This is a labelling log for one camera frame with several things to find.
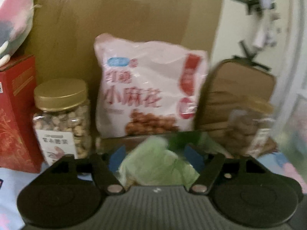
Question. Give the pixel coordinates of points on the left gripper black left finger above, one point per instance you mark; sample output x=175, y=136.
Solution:
x=94, y=165

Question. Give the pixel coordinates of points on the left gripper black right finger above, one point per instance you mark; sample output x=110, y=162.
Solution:
x=213, y=169

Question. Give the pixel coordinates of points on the green snack packet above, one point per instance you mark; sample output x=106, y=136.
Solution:
x=152, y=163

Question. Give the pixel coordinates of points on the dark green sheep box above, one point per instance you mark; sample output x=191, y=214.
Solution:
x=201, y=141

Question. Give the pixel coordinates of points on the walnut jar gold lid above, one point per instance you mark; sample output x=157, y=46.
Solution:
x=249, y=127

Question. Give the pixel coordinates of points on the red gift box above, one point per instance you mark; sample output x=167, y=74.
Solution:
x=19, y=147

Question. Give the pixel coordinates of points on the nut jar gold lid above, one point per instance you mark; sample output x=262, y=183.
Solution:
x=62, y=119

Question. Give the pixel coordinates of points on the brown padded case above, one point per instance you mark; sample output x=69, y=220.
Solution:
x=223, y=91

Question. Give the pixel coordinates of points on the pink white snack bag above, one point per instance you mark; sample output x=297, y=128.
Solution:
x=147, y=87

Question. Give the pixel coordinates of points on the frosted glass door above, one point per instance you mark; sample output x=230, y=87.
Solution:
x=290, y=94

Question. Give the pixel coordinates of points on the white power strip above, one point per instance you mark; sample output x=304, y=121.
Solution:
x=266, y=31

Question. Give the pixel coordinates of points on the large brown cardboard box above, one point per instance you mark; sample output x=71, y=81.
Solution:
x=63, y=33

